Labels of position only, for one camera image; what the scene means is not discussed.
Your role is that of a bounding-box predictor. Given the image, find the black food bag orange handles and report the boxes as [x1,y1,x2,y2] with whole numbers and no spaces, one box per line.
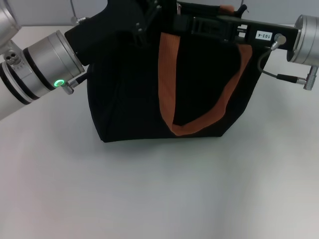
[86,1,262,144]

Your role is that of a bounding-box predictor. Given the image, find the right gripper cable with connector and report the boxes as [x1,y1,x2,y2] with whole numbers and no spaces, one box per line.
[257,33,319,92]

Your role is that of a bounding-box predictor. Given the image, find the gripper cable with connector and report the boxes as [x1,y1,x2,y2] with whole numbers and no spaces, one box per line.
[257,33,319,92]
[65,15,90,96]

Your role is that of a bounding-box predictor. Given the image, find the left gripper cable with connector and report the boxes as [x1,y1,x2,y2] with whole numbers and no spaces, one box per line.
[65,15,90,96]

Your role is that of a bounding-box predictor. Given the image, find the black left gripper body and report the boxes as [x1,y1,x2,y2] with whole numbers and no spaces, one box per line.
[64,0,150,67]

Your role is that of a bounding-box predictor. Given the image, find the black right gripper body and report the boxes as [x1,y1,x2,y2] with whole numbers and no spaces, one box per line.
[224,16,300,52]

